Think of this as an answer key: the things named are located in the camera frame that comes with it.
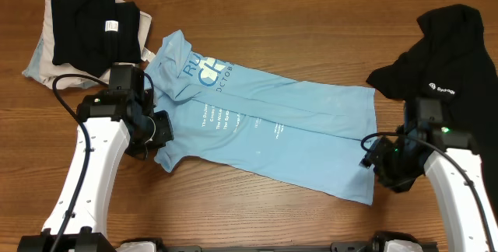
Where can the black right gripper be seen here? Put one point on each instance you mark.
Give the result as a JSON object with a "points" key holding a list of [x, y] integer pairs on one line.
{"points": [[373, 154]]}

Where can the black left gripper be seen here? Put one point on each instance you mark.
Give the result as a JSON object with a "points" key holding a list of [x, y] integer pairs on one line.
{"points": [[162, 130]]}

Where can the light blue printed t-shirt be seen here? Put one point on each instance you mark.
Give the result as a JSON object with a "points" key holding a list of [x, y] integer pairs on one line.
{"points": [[302, 133]]}

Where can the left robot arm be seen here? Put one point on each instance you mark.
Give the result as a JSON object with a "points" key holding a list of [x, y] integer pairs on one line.
{"points": [[118, 120]]}

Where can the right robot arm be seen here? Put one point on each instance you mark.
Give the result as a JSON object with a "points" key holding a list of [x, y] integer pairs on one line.
{"points": [[427, 145]]}

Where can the black t-shirt with logo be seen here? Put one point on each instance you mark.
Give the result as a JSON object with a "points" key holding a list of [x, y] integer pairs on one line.
{"points": [[451, 63]]}

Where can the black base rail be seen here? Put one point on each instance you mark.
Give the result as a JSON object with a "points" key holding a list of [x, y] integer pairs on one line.
{"points": [[146, 246]]}

